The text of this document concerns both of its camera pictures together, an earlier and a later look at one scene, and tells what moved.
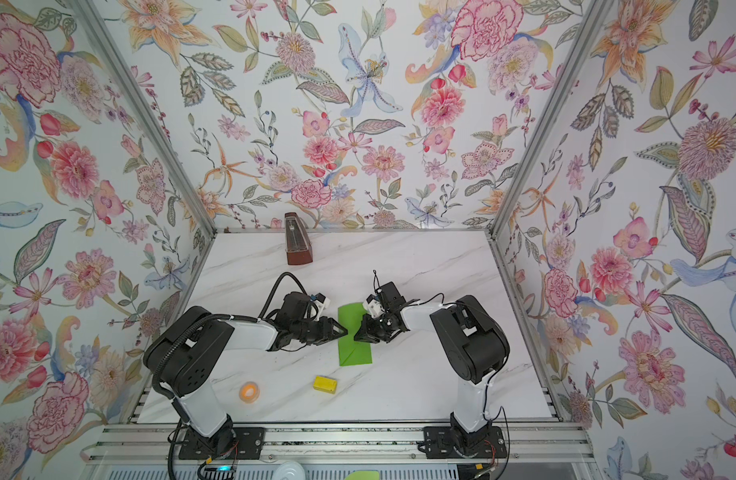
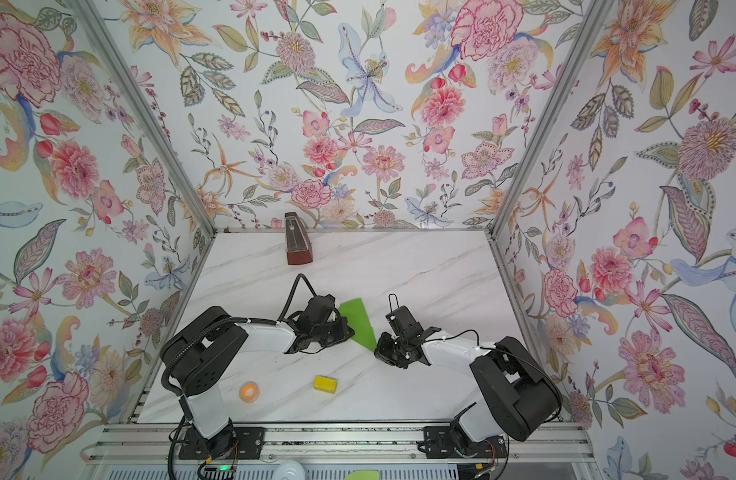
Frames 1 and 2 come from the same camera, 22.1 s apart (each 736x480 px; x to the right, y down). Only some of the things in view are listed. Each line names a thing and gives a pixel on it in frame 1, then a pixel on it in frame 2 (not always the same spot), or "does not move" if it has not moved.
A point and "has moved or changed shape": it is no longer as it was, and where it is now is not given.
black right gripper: [367, 330] -> [382, 350]
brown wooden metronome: [298, 246] does not move
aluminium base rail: [527, 443] does not move
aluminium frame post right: [548, 115] does not move
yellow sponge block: [325, 384] does not move
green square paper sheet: [351, 351] has moved or changed shape
